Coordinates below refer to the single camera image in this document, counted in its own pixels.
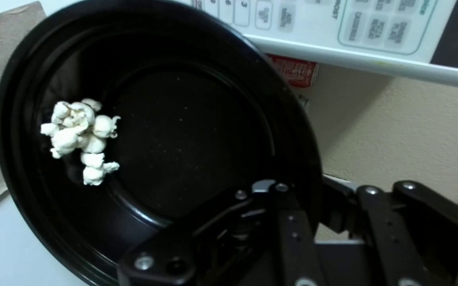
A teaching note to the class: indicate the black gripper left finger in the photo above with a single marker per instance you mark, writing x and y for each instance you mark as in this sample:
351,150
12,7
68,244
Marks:
222,239

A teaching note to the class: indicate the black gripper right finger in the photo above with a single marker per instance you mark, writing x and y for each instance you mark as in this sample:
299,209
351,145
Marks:
413,239

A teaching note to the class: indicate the white popcorn piece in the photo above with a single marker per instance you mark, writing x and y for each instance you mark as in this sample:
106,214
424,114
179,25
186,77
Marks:
58,112
62,142
95,160
103,126
87,109
93,144
95,176

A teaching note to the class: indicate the white microwave oven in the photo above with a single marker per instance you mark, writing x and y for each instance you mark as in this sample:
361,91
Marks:
318,48

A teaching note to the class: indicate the red snack packet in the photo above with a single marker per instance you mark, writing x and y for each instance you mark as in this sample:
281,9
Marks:
292,72

